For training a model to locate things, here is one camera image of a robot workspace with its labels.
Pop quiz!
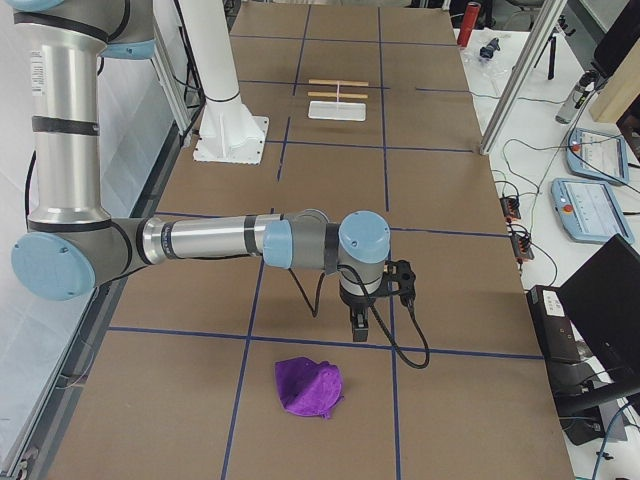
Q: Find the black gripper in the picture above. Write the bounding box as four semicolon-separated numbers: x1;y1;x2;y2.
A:
339;286;372;342

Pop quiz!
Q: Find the purple towel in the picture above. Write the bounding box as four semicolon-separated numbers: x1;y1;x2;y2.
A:
274;357;343;419

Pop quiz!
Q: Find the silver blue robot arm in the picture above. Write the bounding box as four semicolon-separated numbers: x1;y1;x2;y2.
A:
11;1;392;341

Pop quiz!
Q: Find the wooden towel rack white base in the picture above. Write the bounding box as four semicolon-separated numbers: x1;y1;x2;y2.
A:
307;79;369;122

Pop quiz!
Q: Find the lower orange connector block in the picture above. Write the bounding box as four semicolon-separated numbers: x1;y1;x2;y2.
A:
510;231;535;263

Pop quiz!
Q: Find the orange connector block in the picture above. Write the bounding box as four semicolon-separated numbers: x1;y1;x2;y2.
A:
510;231;535;263
500;196;521;223

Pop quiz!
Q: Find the upper orange connector block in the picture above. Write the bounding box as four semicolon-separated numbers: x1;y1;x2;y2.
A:
500;196;521;223

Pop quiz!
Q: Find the black box with label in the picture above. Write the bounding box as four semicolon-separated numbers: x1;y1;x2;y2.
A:
526;285;581;364

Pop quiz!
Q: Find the black laptop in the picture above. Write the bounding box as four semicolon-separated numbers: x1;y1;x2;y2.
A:
558;234;639;374

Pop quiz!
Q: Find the lower blue teach pendant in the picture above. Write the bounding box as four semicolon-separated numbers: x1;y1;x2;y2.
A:
551;178;635;244

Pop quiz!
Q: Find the blue teach pendant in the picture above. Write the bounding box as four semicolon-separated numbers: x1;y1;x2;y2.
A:
551;178;635;244
566;128;629;185

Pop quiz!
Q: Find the upper blue teach pendant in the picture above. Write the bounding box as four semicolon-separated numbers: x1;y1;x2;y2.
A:
566;128;629;185

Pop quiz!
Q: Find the black blue tool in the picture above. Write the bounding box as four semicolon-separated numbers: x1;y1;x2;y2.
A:
479;37;500;60

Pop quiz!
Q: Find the grey spray bottle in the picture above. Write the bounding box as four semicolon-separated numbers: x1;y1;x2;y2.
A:
555;69;599;125

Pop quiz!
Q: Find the red cylinder bottle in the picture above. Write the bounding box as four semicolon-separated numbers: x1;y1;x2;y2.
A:
457;1;481;48

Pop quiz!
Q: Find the wooden box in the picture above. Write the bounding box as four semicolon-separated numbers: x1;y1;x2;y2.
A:
590;33;639;123

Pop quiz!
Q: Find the black tripod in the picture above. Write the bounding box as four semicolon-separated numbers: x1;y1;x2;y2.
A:
534;15;576;80

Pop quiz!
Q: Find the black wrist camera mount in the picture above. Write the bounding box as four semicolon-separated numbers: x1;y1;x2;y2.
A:
385;260;416;309

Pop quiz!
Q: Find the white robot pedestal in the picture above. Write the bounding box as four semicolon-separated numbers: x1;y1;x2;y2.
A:
179;0;269;165

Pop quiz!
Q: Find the aluminium frame post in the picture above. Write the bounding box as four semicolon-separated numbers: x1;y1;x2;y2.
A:
479;0;567;155

